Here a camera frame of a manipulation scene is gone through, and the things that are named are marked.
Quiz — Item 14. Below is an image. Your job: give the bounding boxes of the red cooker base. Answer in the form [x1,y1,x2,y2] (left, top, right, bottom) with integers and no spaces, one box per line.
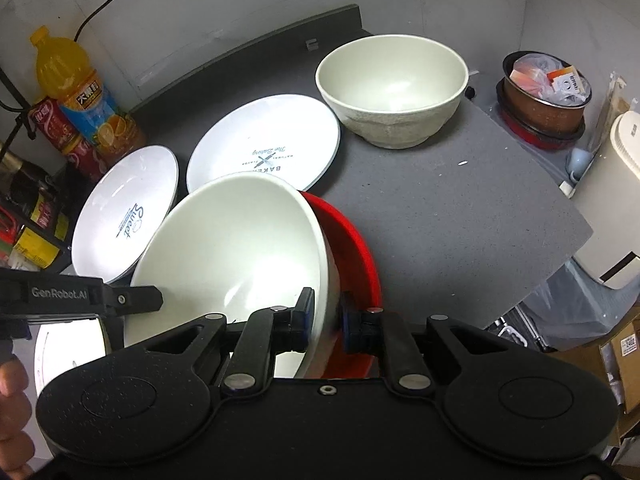
[496,79,587,154]

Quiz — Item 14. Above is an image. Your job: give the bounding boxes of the red bowl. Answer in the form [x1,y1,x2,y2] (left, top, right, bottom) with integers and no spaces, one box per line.
[299,191,383,380]

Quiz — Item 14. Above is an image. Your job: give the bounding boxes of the dark sauce bottle yellow label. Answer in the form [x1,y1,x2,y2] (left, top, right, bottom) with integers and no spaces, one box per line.
[10,195,72,271]

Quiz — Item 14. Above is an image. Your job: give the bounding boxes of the red drink can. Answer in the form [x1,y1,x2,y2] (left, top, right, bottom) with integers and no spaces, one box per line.
[27,99,80,153]
[66,134,118,183]

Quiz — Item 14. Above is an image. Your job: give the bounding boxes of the pale blue cup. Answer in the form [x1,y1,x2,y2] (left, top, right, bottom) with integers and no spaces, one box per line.
[566,147,596,183]

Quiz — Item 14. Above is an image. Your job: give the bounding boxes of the white plastic appliance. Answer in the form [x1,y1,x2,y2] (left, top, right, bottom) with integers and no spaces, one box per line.
[570,110,640,292]

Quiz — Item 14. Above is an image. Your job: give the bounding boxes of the orange juice bottle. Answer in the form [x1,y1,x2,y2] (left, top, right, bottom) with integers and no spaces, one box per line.
[29,25,147,158]

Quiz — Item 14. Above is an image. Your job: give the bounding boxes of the person's left hand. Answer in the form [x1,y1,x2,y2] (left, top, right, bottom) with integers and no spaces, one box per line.
[0,357,38,477]

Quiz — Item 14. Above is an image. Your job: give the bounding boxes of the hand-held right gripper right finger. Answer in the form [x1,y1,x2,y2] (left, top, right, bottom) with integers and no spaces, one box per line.
[339,292,495,392]

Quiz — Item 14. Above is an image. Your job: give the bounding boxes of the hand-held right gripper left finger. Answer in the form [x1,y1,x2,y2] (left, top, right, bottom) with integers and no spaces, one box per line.
[127,287,316,394]

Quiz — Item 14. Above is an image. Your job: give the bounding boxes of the black wire rack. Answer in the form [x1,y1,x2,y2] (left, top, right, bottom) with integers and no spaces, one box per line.
[0,66,76,281]

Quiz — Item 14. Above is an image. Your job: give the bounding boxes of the cardboard box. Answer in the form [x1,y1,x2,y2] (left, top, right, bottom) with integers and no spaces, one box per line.
[597,307,640,413]

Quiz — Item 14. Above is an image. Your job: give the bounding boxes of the white plate rolling pin print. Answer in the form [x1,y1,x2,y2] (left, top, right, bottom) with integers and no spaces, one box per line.
[186,94,342,195]

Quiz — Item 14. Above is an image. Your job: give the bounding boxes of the plastic bags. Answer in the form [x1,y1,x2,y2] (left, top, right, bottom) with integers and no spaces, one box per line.
[510,54,590,107]

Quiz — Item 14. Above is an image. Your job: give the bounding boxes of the white plate script print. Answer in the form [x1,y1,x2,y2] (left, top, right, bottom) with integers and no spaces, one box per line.
[71,145,180,283]

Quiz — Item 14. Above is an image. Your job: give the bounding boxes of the large white bowl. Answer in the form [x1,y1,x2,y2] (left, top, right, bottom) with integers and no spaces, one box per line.
[122,171,342,380]

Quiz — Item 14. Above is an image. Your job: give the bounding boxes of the brown cooking pot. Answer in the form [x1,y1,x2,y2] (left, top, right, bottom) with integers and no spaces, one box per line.
[501,51,594,137]

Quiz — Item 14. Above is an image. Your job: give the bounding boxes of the plain white plate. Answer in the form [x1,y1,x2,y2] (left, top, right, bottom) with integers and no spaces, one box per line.
[33,317,107,411]

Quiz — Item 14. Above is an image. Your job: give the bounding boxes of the cream speckled bowl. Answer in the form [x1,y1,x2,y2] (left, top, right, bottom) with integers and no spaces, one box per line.
[315,34,469,150]

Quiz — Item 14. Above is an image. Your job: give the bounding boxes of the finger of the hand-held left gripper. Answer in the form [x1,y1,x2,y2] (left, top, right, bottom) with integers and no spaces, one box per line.
[96,312,127,358]
[102,285,165,319]

